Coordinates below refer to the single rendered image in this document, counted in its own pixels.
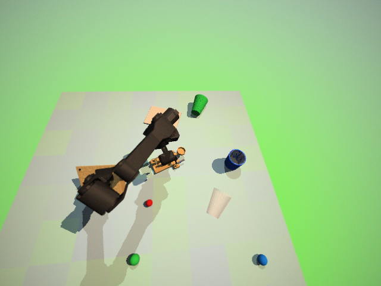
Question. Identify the dark blue ball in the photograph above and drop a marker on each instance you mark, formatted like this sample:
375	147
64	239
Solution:
262	259

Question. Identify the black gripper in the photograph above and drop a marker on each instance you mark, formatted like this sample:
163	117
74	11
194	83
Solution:
167	156

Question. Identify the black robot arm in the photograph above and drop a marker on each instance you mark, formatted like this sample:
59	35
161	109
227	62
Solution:
96	192

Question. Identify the green ball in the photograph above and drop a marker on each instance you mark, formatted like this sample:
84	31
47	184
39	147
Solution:
134	259

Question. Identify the green cup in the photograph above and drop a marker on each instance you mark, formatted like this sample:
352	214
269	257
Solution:
199	103

